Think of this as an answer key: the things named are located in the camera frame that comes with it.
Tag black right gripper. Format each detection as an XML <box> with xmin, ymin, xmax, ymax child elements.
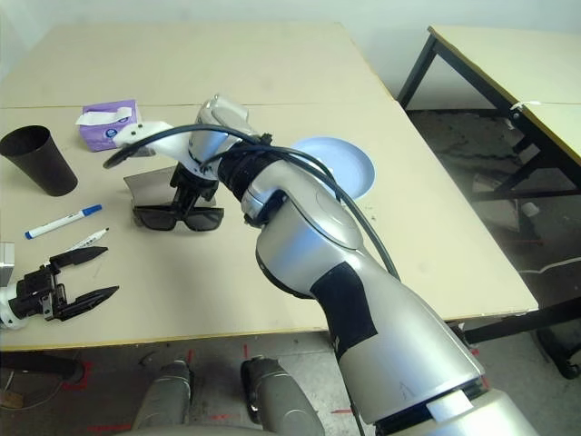
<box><xmin>170</xmin><ymin>163</ymin><xmax>220</xmax><ymax>220</ymax></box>

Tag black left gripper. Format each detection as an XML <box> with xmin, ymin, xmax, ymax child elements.
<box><xmin>8</xmin><ymin>246</ymin><xmax>121</xmax><ymax>322</ymax></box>

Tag black sunglasses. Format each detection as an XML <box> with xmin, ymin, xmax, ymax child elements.
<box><xmin>131</xmin><ymin>204</ymin><xmax>225</xmax><ymax>233</ymax></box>

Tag grey glasses case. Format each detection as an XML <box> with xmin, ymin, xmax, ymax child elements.
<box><xmin>123</xmin><ymin>165</ymin><xmax>219</xmax><ymax>228</ymax></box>

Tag white marker with black cap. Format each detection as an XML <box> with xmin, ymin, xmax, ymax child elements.
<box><xmin>65</xmin><ymin>226</ymin><xmax>111</xmax><ymax>255</ymax></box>

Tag blue plastic plate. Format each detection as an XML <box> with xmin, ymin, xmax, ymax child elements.
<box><xmin>289</xmin><ymin>135</ymin><xmax>377</xmax><ymax>201</ymax></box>

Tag white marker with blue cap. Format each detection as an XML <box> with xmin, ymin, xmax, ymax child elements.
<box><xmin>25</xmin><ymin>203</ymin><xmax>103</xmax><ymax>241</ymax></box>

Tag black table foot bar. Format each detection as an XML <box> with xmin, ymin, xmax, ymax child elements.
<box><xmin>462</xmin><ymin>297</ymin><xmax>581</xmax><ymax>344</ymax></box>
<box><xmin>0</xmin><ymin>352</ymin><xmax>85</xmax><ymax>381</ymax></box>

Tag purple tissue box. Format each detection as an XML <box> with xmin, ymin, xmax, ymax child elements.
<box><xmin>75</xmin><ymin>99</ymin><xmax>140</xmax><ymax>154</ymax></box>

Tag black plastic cup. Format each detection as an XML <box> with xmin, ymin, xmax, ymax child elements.
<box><xmin>0</xmin><ymin>125</ymin><xmax>79</xmax><ymax>198</ymax></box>

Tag white tissue sheet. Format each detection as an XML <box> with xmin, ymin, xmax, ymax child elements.
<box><xmin>74</xmin><ymin>107</ymin><xmax>133</xmax><ymax>127</ymax></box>

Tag grey robot left leg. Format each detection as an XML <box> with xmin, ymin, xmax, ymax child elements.
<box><xmin>131</xmin><ymin>361</ymin><xmax>194</xmax><ymax>431</ymax></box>

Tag grey robot leg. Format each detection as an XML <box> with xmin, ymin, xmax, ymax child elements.
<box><xmin>240</xmin><ymin>356</ymin><xmax>326</xmax><ymax>436</ymax></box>
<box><xmin>131</xmin><ymin>361</ymin><xmax>194</xmax><ymax>431</ymax></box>

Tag grey robot torso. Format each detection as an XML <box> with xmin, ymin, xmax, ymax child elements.
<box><xmin>111</xmin><ymin>421</ymin><xmax>273</xmax><ymax>436</ymax></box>

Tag grey robot right leg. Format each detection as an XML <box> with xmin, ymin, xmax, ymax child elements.
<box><xmin>240</xmin><ymin>356</ymin><xmax>326</xmax><ymax>436</ymax></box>

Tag black caster foot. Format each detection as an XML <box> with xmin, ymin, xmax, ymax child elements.
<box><xmin>537</xmin><ymin>326</ymin><xmax>581</xmax><ymax>379</ymax></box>

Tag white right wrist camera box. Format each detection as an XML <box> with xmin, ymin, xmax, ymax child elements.
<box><xmin>113</xmin><ymin>120</ymin><xmax>201</xmax><ymax>167</ymax></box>

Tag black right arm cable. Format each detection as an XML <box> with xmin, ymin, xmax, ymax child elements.
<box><xmin>103</xmin><ymin>124</ymin><xmax>400</xmax><ymax>436</ymax></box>

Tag beige side table black frame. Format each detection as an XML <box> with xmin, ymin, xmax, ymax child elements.
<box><xmin>397</xmin><ymin>25</ymin><xmax>581</xmax><ymax>201</ymax></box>

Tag white floor cable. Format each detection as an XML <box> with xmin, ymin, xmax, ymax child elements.
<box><xmin>521</xmin><ymin>256</ymin><xmax>581</xmax><ymax>274</ymax></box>

